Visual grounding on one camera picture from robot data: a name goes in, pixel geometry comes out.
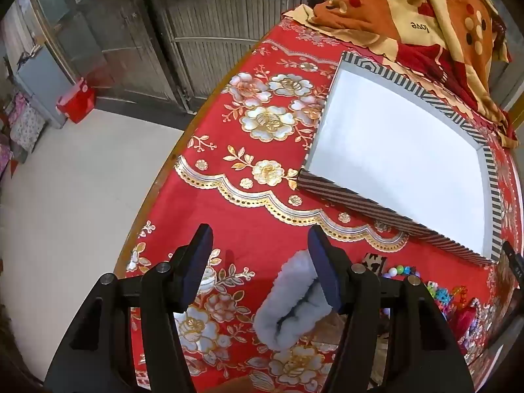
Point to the red floral tablecloth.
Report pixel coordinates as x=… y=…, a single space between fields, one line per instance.
x=245 y=196

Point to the orange printed blanket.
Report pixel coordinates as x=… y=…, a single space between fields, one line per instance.
x=376 y=8

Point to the leopard print hair bow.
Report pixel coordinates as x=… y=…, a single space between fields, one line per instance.
x=374 y=263

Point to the striped box with white inside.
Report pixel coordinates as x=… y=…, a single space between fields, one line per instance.
x=389 y=139

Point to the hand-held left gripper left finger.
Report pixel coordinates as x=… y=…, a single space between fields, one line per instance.
x=195 y=266

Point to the metal door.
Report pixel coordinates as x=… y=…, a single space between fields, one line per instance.
x=204 y=28

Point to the white fluffy scrunchie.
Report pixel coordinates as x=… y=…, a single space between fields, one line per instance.
x=282 y=294

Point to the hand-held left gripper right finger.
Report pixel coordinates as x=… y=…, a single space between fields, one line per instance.
x=327 y=270

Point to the grey cabinet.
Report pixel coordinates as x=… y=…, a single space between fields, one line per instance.
x=41 y=86

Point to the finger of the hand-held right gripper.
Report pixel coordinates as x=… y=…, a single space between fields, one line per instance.
x=515 y=264

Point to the red satin hair bow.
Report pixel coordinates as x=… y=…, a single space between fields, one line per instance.
x=466 y=321

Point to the floral cushion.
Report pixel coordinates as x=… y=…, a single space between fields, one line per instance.
x=26 y=125

